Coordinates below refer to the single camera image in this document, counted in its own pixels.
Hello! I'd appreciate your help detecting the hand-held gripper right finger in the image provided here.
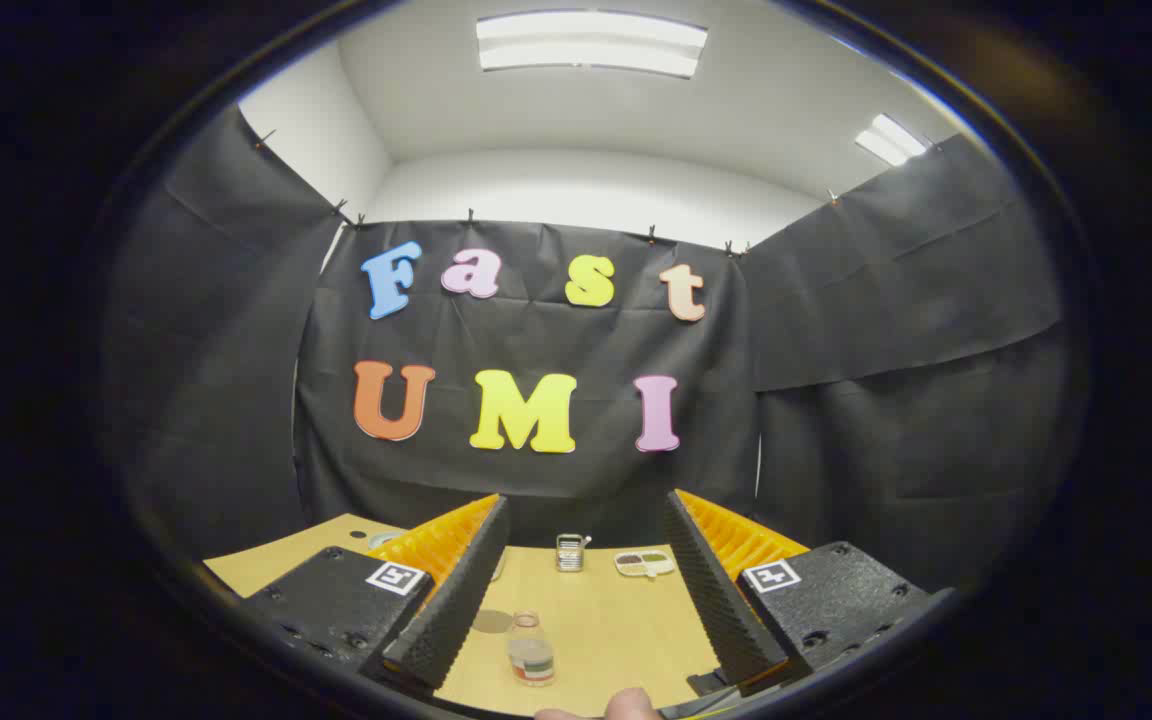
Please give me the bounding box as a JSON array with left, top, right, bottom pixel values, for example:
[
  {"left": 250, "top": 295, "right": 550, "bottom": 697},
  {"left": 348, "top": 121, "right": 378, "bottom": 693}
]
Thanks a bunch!
[{"left": 663, "top": 488, "right": 955, "bottom": 699}]

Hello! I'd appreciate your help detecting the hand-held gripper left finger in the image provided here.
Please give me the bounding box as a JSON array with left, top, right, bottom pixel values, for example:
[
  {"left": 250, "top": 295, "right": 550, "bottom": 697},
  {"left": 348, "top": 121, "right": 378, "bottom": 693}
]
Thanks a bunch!
[{"left": 239, "top": 493, "right": 511, "bottom": 699}]

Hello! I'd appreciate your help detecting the clear plastic juice bottle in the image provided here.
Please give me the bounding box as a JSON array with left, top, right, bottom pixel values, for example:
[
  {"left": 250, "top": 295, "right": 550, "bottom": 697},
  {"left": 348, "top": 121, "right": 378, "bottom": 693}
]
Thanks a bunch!
[{"left": 507, "top": 611, "right": 556, "bottom": 688}]

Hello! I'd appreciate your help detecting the white divided dish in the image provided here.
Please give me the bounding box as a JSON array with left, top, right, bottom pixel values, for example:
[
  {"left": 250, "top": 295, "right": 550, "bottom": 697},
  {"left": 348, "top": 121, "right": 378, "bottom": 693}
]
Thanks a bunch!
[{"left": 615, "top": 549, "right": 677, "bottom": 579}]

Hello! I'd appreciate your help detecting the wooden table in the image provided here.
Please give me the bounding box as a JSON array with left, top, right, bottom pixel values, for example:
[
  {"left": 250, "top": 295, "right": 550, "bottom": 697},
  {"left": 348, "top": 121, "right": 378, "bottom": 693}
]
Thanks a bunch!
[{"left": 204, "top": 513, "right": 737, "bottom": 717}]

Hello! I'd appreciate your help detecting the black backdrop cloth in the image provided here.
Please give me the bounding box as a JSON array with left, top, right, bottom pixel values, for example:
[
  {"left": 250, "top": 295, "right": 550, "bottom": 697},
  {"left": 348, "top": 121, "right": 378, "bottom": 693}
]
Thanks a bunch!
[{"left": 101, "top": 105, "right": 1072, "bottom": 591}]

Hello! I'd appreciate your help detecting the small ceiling light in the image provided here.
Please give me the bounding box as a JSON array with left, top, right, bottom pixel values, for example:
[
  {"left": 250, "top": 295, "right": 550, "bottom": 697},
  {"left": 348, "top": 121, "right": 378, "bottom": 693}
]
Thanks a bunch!
[{"left": 855, "top": 113, "right": 929, "bottom": 167}]

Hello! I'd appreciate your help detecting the long ceiling light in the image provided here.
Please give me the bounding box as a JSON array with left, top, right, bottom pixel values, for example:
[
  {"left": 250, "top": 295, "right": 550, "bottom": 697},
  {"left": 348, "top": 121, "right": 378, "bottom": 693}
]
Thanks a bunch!
[{"left": 476, "top": 10, "right": 709, "bottom": 79}]

